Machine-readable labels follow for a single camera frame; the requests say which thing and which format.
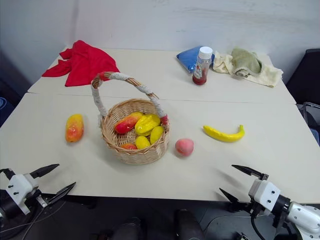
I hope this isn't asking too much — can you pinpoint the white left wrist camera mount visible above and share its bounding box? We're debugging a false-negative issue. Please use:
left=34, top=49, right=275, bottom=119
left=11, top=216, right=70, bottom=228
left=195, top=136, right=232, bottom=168
left=5, top=174, right=40, bottom=215

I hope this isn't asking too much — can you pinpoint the green towel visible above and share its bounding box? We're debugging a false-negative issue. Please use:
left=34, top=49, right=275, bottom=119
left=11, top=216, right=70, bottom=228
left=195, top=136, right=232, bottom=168
left=231, top=47, right=263, bottom=78

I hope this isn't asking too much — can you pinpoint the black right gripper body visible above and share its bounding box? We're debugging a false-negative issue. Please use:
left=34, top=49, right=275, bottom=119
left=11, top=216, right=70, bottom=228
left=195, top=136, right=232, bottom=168
left=236, top=199, right=271, bottom=219

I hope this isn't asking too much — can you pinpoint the blue round object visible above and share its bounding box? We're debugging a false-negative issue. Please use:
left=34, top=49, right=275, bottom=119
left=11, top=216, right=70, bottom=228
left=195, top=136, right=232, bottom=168
left=0, top=96, right=15, bottom=126

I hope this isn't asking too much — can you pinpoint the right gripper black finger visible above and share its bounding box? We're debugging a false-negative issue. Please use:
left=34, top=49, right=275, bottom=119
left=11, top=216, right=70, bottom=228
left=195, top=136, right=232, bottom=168
left=231, top=164, right=270, bottom=181
left=219, top=187, right=241, bottom=207

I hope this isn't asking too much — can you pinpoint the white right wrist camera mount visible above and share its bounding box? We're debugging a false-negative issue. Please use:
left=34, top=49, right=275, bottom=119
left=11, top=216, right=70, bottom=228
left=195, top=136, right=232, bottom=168
left=248, top=178, right=282, bottom=212

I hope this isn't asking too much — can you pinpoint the yellow banana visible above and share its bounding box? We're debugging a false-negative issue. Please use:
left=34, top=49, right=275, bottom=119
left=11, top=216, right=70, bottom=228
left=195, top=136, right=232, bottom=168
left=202, top=124, right=246, bottom=143

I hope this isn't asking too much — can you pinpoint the large red orange mango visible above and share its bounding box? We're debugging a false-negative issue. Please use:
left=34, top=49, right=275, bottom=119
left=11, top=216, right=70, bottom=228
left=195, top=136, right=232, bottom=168
left=65, top=113, right=85, bottom=144

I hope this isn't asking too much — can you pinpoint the pink peach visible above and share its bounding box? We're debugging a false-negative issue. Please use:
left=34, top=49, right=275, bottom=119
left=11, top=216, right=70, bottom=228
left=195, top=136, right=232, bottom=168
left=174, top=138, right=195, bottom=157

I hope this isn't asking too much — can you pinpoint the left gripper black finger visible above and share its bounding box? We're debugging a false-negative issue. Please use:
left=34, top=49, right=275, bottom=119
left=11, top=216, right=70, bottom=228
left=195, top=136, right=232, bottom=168
left=28, top=163, right=60, bottom=179
left=45, top=181, right=77, bottom=207

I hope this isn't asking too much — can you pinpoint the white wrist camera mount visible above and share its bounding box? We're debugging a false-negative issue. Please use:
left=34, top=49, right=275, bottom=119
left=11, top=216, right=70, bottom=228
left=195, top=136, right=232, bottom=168
left=248, top=178, right=282, bottom=212
left=5, top=174, right=40, bottom=215

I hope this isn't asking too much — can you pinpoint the red yellow mango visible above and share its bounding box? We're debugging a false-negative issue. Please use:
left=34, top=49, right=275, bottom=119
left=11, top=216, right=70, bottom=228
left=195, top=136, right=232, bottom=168
left=114, top=111, right=145, bottom=135

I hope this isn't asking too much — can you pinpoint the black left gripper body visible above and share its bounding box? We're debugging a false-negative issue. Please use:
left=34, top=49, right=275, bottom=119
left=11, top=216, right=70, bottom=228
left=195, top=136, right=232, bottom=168
left=25, top=185, right=50, bottom=215

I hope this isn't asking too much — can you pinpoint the cream towel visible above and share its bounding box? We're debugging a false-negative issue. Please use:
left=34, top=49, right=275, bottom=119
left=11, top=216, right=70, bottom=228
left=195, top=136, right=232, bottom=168
left=212, top=50, right=284, bottom=88

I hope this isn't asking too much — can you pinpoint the wicker basket with wrapped handle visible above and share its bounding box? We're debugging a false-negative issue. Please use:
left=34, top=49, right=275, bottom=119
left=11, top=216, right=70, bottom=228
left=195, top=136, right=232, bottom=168
left=90, top=71, right=171, bottom=165

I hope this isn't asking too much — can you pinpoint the red cloth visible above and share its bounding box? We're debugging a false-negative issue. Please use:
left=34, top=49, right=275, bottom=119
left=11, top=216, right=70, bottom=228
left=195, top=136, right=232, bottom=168
left=41, top=39, right=122, bottom=88

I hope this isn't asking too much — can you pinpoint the ketchup bottle with white cap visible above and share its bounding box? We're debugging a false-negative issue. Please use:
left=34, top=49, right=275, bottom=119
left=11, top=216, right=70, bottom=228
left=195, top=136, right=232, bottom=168
left=192, top=46, right=214, bottom=86

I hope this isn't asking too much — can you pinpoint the blue cloth bag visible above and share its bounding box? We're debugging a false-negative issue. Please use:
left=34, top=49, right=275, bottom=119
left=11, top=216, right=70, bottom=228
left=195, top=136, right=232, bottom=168
left=176, top=45, right=216, bottom=73

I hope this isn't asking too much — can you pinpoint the yellow lemon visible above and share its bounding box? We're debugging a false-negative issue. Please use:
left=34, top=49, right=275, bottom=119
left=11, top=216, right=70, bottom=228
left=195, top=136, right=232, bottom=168
left=135, top=135, right=151, bottom=150
left=149, top=125, right=165, bottom=145

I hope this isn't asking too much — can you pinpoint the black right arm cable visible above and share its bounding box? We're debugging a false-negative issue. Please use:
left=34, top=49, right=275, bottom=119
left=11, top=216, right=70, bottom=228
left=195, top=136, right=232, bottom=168
left=250, top=212, right=266, bottom=240

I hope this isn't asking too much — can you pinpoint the yellow starfruit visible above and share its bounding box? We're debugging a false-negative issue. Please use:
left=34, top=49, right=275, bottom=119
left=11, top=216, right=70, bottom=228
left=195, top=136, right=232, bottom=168
left=134, top=113, right=161, bottom=137

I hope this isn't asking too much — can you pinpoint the black chair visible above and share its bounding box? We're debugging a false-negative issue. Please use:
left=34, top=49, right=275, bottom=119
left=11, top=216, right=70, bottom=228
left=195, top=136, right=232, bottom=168
left=285, top=48, right=320, bottom=106

